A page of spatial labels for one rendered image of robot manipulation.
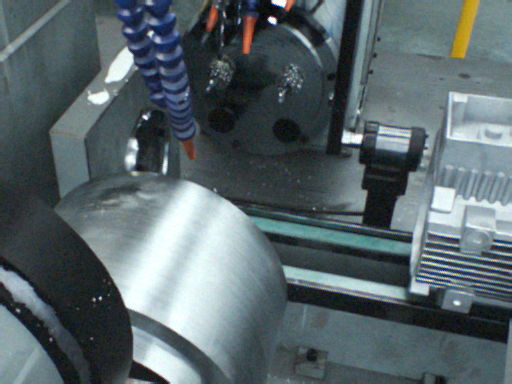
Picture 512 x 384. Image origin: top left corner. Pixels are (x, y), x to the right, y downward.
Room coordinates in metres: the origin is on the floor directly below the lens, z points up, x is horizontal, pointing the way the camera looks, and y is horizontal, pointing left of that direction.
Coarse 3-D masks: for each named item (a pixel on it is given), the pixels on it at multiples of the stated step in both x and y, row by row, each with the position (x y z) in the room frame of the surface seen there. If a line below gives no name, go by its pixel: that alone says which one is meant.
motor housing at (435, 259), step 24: (432, 168) 0.74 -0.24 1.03; (432, 216) 0.61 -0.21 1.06; (456, 216) 0.60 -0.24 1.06; (504, 216) 0.60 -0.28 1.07; (432, 240) 0.58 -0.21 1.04; (456, 240) 0.58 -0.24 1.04; (504, 240) 0.57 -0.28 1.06; (432, 264) 0.58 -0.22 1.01; (456, 264) 0.58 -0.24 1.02; (480, 264) 0.57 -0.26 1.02; (504, 264) 0.57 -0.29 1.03; (432, 288) 0.63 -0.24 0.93; (480, 288) 0.57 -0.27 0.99; (504, 288) 0.56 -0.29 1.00
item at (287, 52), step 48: (240, 0) 0.94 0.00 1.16; (336, 0) 1.02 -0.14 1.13; (192, 48) 0.95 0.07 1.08; (240, 48) 0.93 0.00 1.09; (288, 48) 0.92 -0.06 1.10; (336, 48) 0.91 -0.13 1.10; (192, 96) 0.95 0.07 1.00; (240, 96) 0.93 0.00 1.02; (288, 96) 0.92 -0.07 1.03; (240, 144) 0.94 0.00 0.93; (288, 144) 0.92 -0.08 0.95
